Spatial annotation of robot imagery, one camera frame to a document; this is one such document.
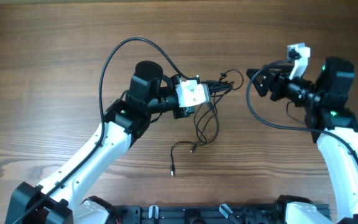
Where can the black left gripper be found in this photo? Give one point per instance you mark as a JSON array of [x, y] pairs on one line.
[[183, 111]]

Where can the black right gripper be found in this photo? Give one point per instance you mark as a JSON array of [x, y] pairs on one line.
[[279, 78]]

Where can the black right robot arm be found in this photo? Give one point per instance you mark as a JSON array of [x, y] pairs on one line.
[[334, 128]]

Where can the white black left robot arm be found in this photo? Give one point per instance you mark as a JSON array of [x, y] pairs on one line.
[[59, 197]]

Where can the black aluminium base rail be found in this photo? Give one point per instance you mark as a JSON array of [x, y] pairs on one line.
[[251, 213]]

